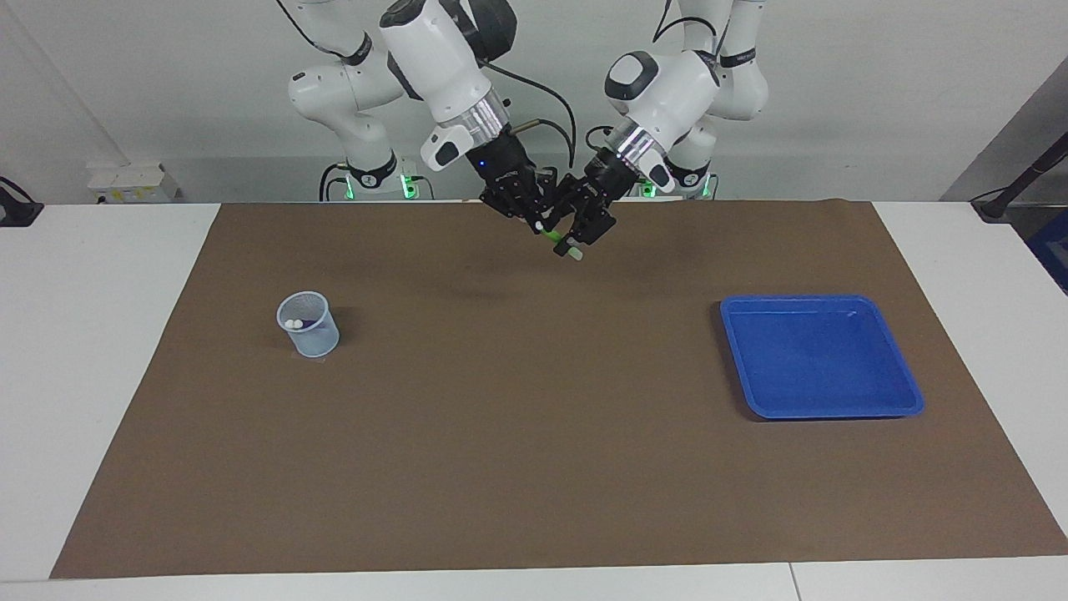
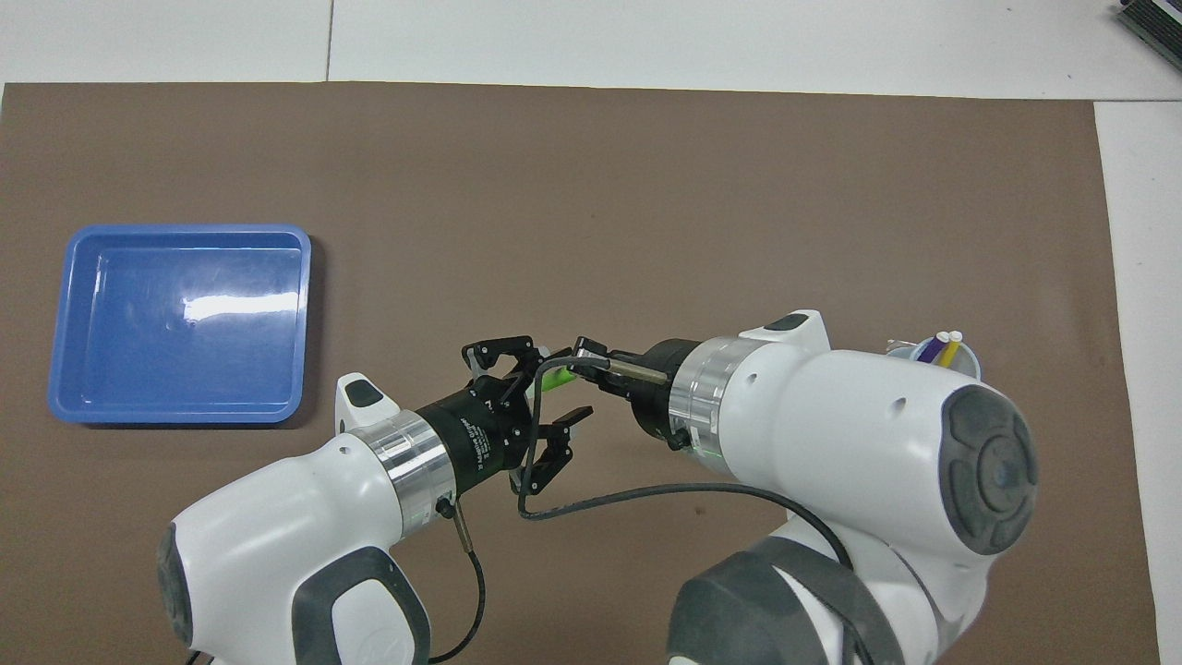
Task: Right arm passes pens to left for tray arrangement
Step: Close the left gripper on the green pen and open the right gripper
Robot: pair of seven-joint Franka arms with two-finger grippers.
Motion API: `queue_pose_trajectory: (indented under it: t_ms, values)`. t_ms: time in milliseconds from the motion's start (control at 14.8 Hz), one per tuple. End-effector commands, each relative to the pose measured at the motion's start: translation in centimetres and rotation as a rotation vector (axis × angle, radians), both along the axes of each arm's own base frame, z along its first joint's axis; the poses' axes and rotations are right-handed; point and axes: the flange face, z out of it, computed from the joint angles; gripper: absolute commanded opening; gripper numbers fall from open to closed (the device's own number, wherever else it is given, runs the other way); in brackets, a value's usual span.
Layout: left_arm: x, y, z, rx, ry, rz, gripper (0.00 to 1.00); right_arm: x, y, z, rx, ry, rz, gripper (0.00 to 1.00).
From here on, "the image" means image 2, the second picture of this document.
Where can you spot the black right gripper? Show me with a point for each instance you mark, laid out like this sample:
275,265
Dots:
656,388

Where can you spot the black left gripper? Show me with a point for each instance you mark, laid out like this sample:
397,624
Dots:
480,434

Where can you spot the green pen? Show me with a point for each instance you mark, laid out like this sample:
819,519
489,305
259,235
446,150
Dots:
557,377

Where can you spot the purple pen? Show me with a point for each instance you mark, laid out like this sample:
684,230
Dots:
933,349

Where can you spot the yellow pen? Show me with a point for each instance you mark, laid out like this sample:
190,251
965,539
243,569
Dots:
951,351

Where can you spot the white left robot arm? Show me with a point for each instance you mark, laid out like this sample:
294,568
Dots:
277,526

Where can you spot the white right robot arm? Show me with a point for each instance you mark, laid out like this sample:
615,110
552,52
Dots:
850,434

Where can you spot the blue plastic tray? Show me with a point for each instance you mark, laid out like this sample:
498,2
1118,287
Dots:
175,351

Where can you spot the brown table mat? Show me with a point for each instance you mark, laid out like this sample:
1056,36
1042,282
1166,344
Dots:
591,185

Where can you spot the pale blue mesh pen cup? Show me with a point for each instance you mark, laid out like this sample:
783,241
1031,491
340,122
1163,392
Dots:
970,362

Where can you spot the dark ribbed device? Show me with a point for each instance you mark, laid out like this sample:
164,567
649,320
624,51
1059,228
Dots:
1154,23

